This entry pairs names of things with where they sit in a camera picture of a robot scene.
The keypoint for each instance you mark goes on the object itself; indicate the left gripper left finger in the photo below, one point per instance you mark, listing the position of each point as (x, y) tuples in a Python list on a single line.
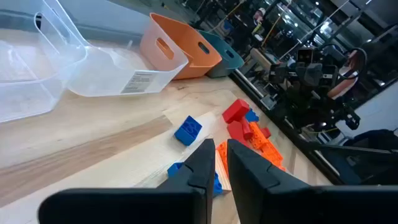
[(155, 205)]

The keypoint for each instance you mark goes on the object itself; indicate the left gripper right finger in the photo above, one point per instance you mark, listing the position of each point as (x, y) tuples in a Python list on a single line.
[(295, 205)]

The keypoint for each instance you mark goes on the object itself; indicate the blue toy block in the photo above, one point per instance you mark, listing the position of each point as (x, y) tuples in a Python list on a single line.
[(174, 169), (188, 132), (252, 116)]

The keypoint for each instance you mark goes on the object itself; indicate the orange toy block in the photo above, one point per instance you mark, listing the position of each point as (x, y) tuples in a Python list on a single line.
[(273, 155), (222, 155), (257, 137)]

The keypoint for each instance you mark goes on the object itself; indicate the pale wooden wedge block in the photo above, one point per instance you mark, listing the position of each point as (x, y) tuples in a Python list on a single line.
[(222, 180)]

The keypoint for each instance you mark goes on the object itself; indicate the red toy block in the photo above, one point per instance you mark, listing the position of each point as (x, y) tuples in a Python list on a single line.
[(234, 112), (247, 130), (236, 132), (265, 132)]

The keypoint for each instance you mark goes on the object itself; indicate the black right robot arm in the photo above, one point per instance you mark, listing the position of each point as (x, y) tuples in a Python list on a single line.
[(314, 105)]

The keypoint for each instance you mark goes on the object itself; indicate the person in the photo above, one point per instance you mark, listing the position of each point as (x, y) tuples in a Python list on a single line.
[(259, 15), (342, 87)]

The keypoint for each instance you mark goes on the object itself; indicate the teal plastic bin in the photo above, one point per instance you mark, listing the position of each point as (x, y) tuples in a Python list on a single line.
[(217, 46)]

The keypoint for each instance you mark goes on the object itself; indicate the white paper bin label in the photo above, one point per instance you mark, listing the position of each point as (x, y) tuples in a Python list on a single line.
[(138, 82)]

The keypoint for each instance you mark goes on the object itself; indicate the orange plastic bin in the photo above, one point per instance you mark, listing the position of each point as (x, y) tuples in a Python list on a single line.
[(183, 34)]

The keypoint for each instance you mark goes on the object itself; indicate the clear plastic bin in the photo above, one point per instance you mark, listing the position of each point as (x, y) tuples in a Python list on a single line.
[(18, 93), (102, 74)]

